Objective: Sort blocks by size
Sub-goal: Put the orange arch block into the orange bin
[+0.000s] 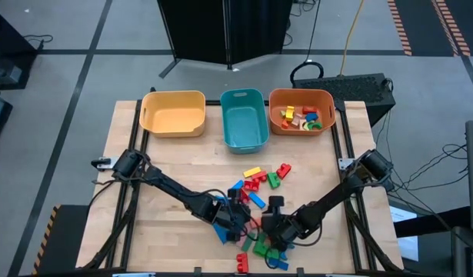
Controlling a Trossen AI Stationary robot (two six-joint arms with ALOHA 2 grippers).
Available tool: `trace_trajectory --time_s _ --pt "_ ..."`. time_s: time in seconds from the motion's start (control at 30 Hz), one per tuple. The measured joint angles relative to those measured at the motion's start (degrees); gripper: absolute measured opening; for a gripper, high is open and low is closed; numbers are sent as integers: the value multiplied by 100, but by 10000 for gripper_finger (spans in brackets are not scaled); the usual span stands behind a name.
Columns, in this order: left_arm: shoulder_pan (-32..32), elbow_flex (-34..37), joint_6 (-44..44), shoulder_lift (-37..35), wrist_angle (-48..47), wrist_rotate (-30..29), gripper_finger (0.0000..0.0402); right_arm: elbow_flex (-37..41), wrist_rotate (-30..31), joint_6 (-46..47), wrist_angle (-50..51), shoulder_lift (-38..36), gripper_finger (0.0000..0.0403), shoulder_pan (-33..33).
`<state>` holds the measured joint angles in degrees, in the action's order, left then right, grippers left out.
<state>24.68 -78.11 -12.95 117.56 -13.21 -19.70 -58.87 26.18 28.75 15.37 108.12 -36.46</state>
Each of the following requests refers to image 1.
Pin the black cart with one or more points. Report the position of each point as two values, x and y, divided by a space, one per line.
9 50

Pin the small yellow wooden block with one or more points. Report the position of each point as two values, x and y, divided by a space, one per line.
290 113

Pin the black desk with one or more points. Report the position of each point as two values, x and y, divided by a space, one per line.
432 225

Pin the yellow wooden plank block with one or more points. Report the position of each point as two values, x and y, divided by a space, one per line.
252 172

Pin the orange plastic bin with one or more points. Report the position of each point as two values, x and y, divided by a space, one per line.
276 100

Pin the small blue wooden block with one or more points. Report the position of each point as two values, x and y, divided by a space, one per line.
311 116

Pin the small orange wooden arch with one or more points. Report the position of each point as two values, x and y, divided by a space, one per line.
285 124

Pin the teal plastic bin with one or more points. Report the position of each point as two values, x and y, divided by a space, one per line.
244 123

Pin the light green wooden arch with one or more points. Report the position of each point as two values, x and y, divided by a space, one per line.
306 125

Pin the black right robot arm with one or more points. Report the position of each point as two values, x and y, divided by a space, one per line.
336 192

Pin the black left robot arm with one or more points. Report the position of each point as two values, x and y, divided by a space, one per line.
170 184

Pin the green wooden plank block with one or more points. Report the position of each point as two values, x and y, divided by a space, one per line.
248 242

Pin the green plastic stud block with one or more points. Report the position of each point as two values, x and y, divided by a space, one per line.
261 248
274 181

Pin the pink wooden plank block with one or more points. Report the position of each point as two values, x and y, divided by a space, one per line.
241 241

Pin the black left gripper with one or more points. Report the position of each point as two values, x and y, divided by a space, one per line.
232 219

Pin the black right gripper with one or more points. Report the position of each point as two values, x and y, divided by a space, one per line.
282 229

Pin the black hazard-striped floor mat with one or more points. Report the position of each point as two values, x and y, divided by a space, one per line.
63 238

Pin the yellow plastic bin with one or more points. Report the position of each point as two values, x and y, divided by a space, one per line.
172 113

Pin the white paper sheet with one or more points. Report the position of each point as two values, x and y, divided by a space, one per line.
405 231

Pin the dark green wooden arch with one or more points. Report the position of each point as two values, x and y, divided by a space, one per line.
316 125

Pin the black metal table frame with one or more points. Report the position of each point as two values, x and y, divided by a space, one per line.
138 123

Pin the red wooden bridge block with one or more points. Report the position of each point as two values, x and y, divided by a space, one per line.
309 110

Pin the black perforated computer case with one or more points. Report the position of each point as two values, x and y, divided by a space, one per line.
344 90

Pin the black folding partition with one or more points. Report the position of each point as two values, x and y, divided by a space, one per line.
224 27

